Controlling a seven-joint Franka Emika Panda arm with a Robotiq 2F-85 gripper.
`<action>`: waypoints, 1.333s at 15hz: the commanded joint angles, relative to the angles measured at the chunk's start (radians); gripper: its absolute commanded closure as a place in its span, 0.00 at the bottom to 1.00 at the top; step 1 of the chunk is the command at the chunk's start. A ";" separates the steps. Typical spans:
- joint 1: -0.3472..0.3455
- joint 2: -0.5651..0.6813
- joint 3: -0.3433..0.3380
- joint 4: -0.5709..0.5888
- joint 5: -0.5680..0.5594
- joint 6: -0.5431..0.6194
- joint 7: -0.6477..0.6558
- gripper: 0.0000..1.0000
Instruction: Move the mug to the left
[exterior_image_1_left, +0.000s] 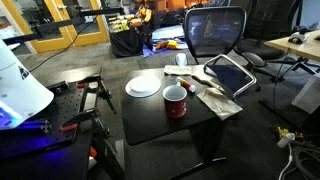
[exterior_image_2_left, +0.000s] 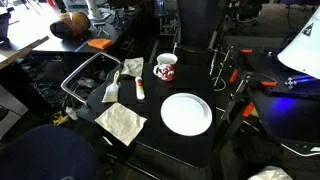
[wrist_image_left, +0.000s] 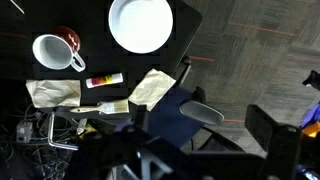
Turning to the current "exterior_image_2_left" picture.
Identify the red and white mug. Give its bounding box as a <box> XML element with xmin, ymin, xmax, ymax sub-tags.
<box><xmin>152</xmin><ymin>52</ymin><xmax>179</xmax><ymax>82</ymax></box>

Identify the white marker with red-yellow label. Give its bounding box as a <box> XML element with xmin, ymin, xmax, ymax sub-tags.
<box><xmin>134</xmin><ymin>76</ymin><xmax>146</xmax><ymax>101</ymax></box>

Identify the white round plate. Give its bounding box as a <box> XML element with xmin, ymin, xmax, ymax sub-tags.
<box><xmin>160</xmin><ymin>92</ymin><xmax>213</xmax><ymax>137</ymax></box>

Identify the crumpled beige paper napkin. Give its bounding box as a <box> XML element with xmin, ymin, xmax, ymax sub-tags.
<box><xmin>120</xmin><ymin>56</ymin><xmax>145</xmax><ymax>78</ymax></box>

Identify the paintbrush with pale bristles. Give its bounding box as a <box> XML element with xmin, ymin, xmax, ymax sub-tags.
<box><xmin>101</xmin><ymin>69</ymin><xmax>121</xmax><ymax>104</ymax></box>

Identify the large flat cream napkin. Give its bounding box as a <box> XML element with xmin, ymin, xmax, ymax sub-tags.
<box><xmin>94</xmin><ymin>102</ymin><xmax>148</xmax><ymax>147</ymax></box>

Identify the orange sponge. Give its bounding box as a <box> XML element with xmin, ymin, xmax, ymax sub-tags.
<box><xmin>87</xmin><ymin>37</ymin><xmax>114</xmax><ymax>51</ymax></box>

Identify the blue bottle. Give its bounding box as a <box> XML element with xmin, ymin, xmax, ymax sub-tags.
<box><xmin>154</xmin><ymin>0</ymin><xmax>168</xmax><ymax>16</ymax></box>

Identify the black background desk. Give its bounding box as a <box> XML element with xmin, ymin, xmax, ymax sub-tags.
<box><xmin>29</xmin><ymin>6</ymin><xmax>143</xmax><ymax>56</ymax></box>

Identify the yellow and black tool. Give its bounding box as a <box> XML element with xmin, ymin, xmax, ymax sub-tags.
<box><xmin>52</xmin><ymin>111</ymin><xmax>70</xmax><ymax>126</ymax></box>

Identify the black office chair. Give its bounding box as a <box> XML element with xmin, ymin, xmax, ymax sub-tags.
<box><xmin>229</xmin><ymin>0</ymin><xmax>265</xmax><ymax>26</ymax></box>

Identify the dark blue chair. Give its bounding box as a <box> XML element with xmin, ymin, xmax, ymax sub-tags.
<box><xmin>0</xmin><ymin>124</ymin><xmax>101</xmax><ymax>180</ymax></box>

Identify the black and white fiducial tag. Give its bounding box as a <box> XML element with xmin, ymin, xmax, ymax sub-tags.
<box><xmin>283</xmin><ymin>77</ymin><xmax>298</xmax><ymax>89</ymax></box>

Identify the white crumpled bag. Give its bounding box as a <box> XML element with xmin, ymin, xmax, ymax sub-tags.
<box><xmin>248</xmin><ymin>165</ymin><xmax>293</xmax><ymax>180</ymax></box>

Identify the light wooden board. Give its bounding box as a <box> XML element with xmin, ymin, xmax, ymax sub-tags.
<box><xmin>0</xmin><ymin>35</ymin><xmax>50</xmax><ymax>70</ymax></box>

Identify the white panel with triangle mark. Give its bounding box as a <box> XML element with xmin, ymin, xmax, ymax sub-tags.
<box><xmin>277</xmin><ymin>6</ymin><xmax>320</xmax><ymax>80</ymax></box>

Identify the silver metal tube frame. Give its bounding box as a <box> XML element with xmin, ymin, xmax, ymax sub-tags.
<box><xmin>60</xmin><ymin>51</ymin><xmax>122</xmax><ymax>108</ymax></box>

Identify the white cylindrical post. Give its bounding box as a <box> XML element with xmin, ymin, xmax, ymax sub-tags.
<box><xmin>84</xmin><ymin>0</ymin><xmax>116</xmax><ymax>21</ymax></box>

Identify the white cable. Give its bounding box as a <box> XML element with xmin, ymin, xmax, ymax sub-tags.
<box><xmin>280</xmin><ymin>143</ymin><xmax>320</xmax><ymax>158</ymax></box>

